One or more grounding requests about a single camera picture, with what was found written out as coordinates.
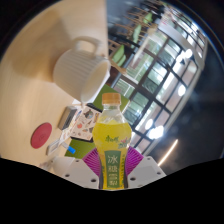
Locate white ribbed mug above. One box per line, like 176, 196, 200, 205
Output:
52, 36, 112, 105

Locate yellow drink bottle orange cap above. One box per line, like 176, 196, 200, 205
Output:
91, 92, 133, 191

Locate small blue-capped bottle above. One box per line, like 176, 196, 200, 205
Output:
61, 141, 77, 155

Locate small white flat device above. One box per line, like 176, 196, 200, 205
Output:
45, 138, 63, 157

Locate dark-framed window wall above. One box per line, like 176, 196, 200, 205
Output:
111, 13, 208, 156

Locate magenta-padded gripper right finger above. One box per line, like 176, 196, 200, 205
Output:
123, 145, 167, 190

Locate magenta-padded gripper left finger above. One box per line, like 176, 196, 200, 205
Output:
63, 147, 104, 190

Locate wooden chairs with green seats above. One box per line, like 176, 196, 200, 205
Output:
106, 3, 168, 71

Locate black pendant lamps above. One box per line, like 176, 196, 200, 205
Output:
144, 48, 195, 141

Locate flat round red coaster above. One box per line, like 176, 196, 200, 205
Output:
30, 122, 53, 150

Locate small dark grey box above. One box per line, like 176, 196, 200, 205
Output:
57, 105, 78, 131

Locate black tablet with stickers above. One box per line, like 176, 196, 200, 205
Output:
69, 105, 103, 144

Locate long curved linear light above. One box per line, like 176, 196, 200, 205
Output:
157, 138, 179, 167

